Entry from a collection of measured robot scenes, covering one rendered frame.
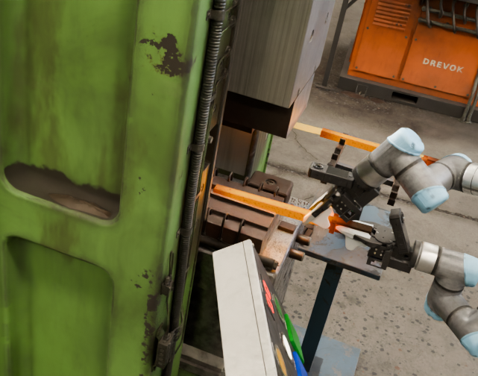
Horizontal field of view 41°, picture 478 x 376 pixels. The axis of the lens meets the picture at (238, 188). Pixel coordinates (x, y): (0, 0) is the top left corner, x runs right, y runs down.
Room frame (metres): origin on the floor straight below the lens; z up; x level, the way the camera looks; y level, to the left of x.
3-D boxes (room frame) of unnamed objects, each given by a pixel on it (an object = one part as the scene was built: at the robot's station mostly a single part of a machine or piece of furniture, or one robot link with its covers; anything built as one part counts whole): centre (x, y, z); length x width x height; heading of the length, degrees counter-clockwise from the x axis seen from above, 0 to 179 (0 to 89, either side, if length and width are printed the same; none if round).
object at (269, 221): (1.42, 0.10, 0.96); 0.42 x 0.20 x 0.09; 77
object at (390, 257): (1.33, -0.42, 0.99); 0.12 x 0.08 x 0.09; 77
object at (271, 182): (1.57, -0.09, 0.95); 0.12 x 0.08 x 0.06; 77
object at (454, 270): (1.30, -0.57, 1.00); 0.11 x 0.08 x 0.09; 77
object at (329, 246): (1.81, -0.39, 0.70); 0.40 x 0.30 x 0.02; 166
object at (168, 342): (1.04, 0.10, 0.80); 0.06 x 0.03 x 0.14; 167
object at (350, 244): (1.33, -0.31, 0.99); 0.09 x 0.03 x 0.06; 80
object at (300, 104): (1.42, 0.10, 1.32); 0.42 x 0.20 x 0.10; 77
